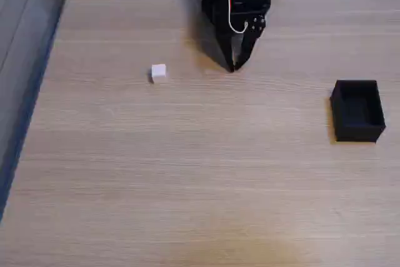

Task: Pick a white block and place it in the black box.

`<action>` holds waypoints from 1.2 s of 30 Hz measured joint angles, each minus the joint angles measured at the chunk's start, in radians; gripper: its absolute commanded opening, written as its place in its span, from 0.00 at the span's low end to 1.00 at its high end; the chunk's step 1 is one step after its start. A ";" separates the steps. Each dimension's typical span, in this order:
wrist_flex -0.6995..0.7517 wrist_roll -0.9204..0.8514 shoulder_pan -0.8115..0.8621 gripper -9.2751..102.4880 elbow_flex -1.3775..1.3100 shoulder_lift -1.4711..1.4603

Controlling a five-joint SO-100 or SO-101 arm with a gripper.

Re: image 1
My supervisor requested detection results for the white cube block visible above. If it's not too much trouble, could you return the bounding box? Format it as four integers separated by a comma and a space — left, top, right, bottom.
151, 64, 168, 83

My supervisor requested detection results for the black open box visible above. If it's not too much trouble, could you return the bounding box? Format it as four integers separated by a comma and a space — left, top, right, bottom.
330, 79, 387, 143

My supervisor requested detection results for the white red gripper cable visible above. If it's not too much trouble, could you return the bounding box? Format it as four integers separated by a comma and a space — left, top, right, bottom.
228, 0, 253, 34

